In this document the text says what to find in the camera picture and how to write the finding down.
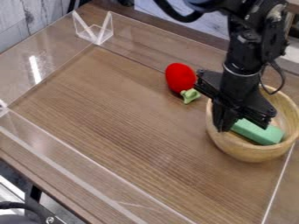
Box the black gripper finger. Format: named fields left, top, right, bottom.
left=211, top=98, right=239, bottom=132
left=228, top=110, right=240, bottom=129

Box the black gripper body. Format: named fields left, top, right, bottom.
left=194, top=65, right=276, bottom=129

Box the wooden bowl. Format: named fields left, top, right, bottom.
left=206, top=90, right=299, bottom=163

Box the green rectangular block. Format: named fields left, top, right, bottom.
left=231, top=119, right=286, bottom=145

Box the red plush strawberry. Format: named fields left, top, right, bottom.
left=164, top=63, right=202, bottom=104

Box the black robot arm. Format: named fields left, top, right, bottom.
left=153, top=0, right=288, bottom=132

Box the metal leg in background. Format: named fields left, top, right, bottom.
left=284, top=11, right=295, bottom=37

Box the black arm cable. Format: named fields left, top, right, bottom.
left=258, top=59, right=287, bottom=96

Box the clear acrylic corner bracket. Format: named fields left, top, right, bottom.
left=71, top=11, right=113, bottom=46

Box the clear acrylic tray wall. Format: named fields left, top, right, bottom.
left=0, top=101, right=196, bottom=224

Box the black table frame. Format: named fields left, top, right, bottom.
left=0, top=185, right=68, bottom=224

